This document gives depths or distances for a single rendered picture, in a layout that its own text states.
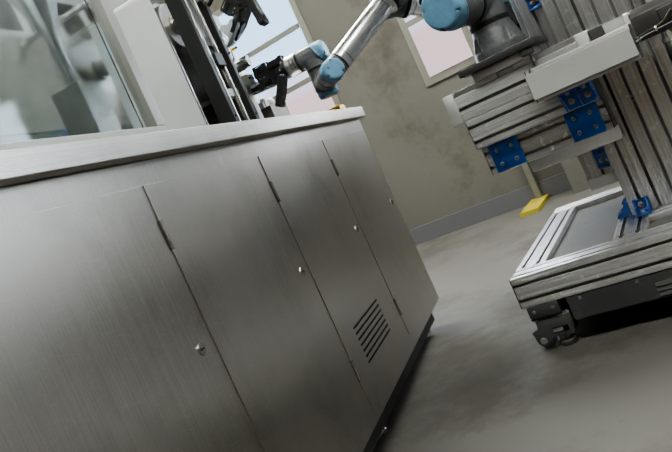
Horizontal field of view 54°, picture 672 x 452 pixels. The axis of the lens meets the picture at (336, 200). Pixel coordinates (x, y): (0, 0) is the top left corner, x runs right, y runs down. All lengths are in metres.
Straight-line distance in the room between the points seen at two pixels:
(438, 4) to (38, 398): 1.37
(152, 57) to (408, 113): 2.86
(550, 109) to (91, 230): 1.30
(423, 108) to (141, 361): 3.85
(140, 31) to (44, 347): 1.40
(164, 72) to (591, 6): 1.27
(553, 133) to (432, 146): 2.79
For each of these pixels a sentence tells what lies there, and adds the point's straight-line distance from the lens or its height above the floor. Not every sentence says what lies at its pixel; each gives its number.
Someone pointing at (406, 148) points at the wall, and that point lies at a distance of 4.79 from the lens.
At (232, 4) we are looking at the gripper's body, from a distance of 2.39.
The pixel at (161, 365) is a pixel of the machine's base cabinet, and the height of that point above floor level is 0.54.
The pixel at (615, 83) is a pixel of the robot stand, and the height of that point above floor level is 0.61.
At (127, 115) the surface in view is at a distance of 1.35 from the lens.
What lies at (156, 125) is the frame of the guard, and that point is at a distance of 1.40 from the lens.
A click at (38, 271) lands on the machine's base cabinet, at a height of 0.74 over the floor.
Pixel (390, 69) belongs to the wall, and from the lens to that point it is 4.77.
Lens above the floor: 0.69
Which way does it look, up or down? 2 degrees down
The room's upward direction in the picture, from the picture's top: 24 degrees counter-clockwise
